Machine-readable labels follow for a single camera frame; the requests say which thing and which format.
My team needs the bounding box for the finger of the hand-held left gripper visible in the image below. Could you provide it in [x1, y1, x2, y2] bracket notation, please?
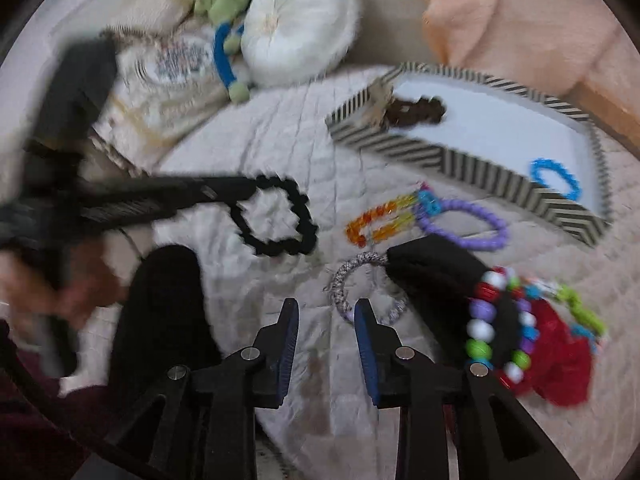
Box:
[80, 174, 262, 207]
[65, 201, 206, 233]

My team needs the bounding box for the grey braided bracelet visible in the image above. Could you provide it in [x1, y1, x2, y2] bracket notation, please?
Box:
[329, 251, 409, 326]

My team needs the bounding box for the striped jewelry box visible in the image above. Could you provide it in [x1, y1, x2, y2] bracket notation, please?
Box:
[325, 61, 614, 249]

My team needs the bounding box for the turquoise small bead ring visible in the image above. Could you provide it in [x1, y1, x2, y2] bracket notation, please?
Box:
[417, 189, 444, 216]

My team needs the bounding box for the black trouser leg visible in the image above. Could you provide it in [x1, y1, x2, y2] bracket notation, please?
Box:
[107, 244, 224, 412]

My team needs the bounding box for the peach blanket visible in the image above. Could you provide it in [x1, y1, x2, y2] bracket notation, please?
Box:
[407, 0, 640, 128]

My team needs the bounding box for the blue ring toy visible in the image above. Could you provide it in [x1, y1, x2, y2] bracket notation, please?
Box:
[213, 20, 246, 92]

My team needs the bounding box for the black bracelet display stand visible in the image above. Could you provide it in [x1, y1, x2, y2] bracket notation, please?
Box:
[387, 234, 524, 367]

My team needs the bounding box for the purple bead bracelet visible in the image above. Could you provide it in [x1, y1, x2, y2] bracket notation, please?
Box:
[416, 198, 510, 251]

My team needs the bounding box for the orange yellow bead bracelet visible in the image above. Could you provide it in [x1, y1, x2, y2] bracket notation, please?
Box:
[345, 191, 425, 249]

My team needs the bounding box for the person's left hand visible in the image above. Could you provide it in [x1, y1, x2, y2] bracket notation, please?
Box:
[0, 247, 128, 333]

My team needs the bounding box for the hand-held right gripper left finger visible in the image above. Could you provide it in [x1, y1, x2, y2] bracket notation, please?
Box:
[107, 298, 301, 480]

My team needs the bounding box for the multicolour bead bracelet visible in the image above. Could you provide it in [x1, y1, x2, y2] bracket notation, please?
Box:
[464, 267, 542, 389]

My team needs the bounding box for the maroon cloth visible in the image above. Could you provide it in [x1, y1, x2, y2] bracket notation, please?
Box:
[0, 320, 153, 480]

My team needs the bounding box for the white quilted blanket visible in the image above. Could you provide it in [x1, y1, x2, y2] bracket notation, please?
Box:
[59, 64, 640, 480]

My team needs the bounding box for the white round pillow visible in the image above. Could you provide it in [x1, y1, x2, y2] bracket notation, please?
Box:
[240, 0, 362, 89]

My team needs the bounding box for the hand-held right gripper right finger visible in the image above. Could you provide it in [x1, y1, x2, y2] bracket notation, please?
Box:
[353, 298, 582, 480]

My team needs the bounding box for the green chain bracelet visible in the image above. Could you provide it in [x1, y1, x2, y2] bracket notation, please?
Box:
[554, 283, 609, 342]

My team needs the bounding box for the embroidered cream cushion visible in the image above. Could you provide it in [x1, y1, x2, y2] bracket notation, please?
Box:
[91, 27, 237, 172]

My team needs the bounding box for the blue bead bracelet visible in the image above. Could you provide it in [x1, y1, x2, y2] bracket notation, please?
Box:
[529, 158, 582, 200]

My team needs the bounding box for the black bead bracelet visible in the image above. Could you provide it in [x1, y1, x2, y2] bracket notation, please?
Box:
[229, 173, 320, 257]

